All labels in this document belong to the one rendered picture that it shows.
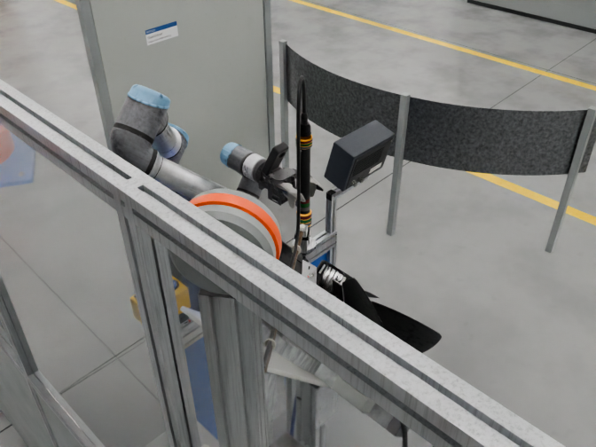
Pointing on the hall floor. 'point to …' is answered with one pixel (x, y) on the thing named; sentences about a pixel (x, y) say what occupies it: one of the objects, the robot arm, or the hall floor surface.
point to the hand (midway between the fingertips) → (311, 191)
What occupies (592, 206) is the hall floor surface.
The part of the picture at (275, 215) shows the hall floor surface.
